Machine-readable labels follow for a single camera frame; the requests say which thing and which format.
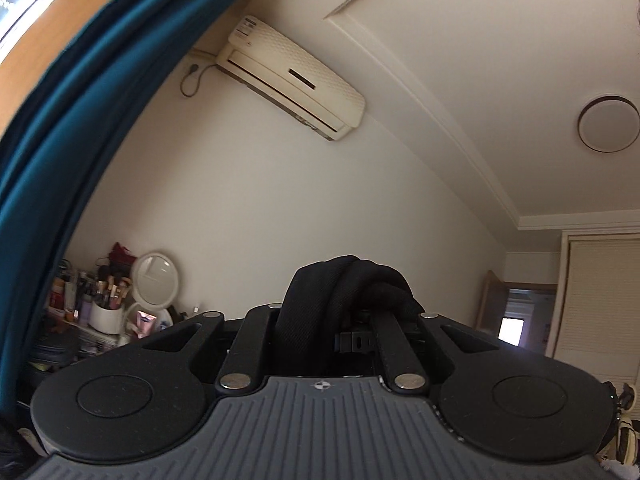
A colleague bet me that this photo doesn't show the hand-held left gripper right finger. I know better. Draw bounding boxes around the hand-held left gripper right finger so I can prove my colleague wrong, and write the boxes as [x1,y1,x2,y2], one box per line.
[370,308,506,393]

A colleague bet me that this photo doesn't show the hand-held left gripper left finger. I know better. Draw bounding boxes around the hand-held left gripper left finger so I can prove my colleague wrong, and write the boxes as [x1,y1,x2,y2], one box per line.
[141,302,285,392]

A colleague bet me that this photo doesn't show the black pants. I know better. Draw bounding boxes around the black pants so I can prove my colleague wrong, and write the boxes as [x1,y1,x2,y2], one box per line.
[276,255,427,361]

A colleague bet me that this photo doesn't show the wooden door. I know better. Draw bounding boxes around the wooden door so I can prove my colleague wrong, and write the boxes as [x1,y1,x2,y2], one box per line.
[480,270,508,343]

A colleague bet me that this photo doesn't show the round white mirror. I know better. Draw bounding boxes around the round white mirror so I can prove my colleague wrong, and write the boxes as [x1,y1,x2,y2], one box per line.
[131,252,180,306]

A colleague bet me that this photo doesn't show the white brush holder cup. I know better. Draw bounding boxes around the white brush holder cup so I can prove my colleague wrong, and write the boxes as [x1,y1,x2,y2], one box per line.
[90,302,124,335]

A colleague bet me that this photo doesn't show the bunch of makeup brushes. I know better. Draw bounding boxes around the bunch of makeup brushes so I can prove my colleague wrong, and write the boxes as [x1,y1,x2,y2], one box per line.
[92,272,133,311]

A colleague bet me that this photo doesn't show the dark red bag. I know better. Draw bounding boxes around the dark red bag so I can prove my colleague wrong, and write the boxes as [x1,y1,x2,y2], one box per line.
[110,242,138,271]

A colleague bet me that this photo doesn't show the cluster of cosmetic bottles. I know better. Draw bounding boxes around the cluster of cosmetic bottles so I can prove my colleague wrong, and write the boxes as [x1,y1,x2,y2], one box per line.
[47,260,96,326]

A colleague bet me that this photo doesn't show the cream wardrobe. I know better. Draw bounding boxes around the cream wardrobe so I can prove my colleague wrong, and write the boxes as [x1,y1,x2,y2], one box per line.
[545,230,640,386]

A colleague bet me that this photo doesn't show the cream and black soft object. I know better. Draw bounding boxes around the cream and black soft object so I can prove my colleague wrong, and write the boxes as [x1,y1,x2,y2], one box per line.
[600,382,640,480]

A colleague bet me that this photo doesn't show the teal blue curtain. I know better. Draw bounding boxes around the teal blue curtain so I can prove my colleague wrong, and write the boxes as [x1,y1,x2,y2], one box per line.
[0,0,278,401]

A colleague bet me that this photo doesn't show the round ceiling light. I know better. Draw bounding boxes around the round ceiling light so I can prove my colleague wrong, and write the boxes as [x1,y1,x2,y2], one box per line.
[577,95,640,153]

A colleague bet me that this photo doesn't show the dark framed window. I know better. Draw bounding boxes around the dark framed window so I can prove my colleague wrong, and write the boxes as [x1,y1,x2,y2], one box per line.
[0,0,76,61]

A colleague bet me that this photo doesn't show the cream wall air conditioner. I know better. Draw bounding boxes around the cream wall air conditioner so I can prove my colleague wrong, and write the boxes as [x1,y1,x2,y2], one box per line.
[216,14,367,142]

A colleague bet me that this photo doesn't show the air conditioner power cable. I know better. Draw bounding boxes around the air conditioner power cable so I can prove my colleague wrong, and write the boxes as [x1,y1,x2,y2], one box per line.
[181,50,221,97]

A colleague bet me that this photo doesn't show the orange wooden partition frame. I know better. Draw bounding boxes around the orange wooden partition frame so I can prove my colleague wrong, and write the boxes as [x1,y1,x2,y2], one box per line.
[0,0,126,136]

